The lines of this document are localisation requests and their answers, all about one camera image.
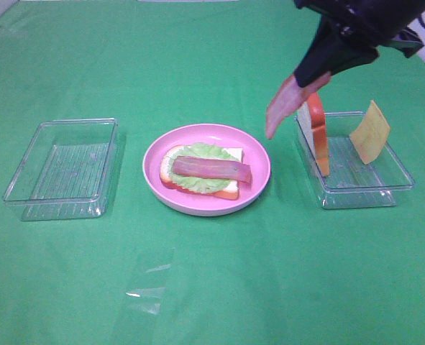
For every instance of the pink curved bacon slice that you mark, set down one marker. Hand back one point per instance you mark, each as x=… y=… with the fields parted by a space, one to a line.
x=288 y=99

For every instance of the clear tape patch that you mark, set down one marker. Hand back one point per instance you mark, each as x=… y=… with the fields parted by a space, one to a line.
x=148 y=282

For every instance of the green lettuce leaf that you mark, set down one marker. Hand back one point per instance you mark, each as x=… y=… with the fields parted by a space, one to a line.
x=201 y=183

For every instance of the pink round plate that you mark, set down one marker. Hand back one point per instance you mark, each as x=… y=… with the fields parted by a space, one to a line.
x=221 y=135

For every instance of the clear plastic tray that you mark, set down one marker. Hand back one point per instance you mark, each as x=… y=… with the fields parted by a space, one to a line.
x=351 y=183
x=68 y=171

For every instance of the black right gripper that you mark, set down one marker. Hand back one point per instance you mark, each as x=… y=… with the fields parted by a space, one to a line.
x=376 y=22

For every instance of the yellow cheese slice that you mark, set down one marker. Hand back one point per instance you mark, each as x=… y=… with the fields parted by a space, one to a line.
x=370 y=137

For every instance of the red bacon strip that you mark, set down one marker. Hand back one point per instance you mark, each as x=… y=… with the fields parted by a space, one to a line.
x=211 y=168

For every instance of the clear left plastic tray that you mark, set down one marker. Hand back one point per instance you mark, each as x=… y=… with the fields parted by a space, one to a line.
x=68 y=171

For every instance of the clear right plastic tray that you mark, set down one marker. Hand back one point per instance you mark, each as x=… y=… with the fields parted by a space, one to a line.
x=351 y=183

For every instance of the toast bread slice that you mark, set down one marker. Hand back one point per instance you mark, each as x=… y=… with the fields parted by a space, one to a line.
x=312 y=120
x=230 y=192

